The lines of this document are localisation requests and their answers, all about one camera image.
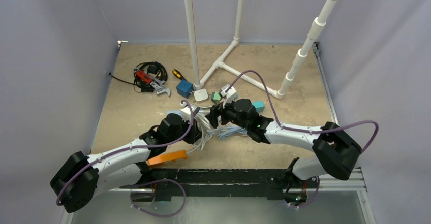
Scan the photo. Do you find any silver adjustable wrench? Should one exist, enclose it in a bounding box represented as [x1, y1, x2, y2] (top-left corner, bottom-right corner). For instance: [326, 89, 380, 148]
[133, 67, 171, 97]

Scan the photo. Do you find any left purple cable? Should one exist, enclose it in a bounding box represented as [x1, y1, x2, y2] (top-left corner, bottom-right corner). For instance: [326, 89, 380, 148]
[55, 100, 196, 218]

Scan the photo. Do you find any light blue coiled cord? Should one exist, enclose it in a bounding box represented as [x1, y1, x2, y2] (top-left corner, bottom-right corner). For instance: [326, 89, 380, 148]
[166, 108, 250, 141]

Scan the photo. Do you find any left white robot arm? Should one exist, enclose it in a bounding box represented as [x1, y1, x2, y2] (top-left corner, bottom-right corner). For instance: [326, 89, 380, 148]
[49, 113, 202, 213]

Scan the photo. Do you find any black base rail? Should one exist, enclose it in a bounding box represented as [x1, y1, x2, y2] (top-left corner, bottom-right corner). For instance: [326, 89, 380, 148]
[130, 168, 318, 201]

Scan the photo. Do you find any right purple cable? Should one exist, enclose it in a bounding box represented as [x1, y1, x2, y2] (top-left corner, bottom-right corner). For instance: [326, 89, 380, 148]
[224, 70, 380, 210]

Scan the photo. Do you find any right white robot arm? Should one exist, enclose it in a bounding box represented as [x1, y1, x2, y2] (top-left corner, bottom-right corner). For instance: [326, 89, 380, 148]
[206, 99, 362, 187]

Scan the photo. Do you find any black coiled cable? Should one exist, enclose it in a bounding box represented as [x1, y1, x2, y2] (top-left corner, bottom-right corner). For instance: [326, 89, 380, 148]
[106, 62, 169, 93]

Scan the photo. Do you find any white plug adapter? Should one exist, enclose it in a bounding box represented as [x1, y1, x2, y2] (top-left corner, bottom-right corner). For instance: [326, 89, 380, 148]
[193, 88, 208, 102]

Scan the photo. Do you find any purple cable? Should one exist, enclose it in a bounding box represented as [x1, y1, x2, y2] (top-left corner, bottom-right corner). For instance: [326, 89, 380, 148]
[55, 100, 196, 218]
[224, 70, 380, 210]

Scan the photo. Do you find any white PVC pipe frame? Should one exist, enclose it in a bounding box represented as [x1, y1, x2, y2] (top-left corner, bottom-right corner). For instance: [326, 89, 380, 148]
[181, 0, 351, 99]

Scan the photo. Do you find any green plug adapter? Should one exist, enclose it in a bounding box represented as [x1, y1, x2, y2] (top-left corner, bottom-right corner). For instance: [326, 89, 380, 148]
[210, 91, 222, 105]

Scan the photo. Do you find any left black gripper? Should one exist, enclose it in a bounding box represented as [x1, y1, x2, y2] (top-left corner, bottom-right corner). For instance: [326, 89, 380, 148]
[166, 116, 203, 145]

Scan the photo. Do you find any yellow black screwdriver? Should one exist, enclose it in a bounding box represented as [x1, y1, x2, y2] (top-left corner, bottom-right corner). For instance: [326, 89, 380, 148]
[172, 69, 186, 81]

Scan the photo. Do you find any teal rectangular box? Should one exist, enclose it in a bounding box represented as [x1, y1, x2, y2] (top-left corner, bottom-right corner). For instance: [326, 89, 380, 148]
[252, 101, 265, 113]

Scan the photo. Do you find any blue cube socket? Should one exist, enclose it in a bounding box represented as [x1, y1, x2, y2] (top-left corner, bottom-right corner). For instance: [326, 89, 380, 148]
[176, 79, 194, 99]

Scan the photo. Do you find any orange power strip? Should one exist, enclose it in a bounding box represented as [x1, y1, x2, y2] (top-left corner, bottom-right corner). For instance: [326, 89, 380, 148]
[146, 150, 188, 167]

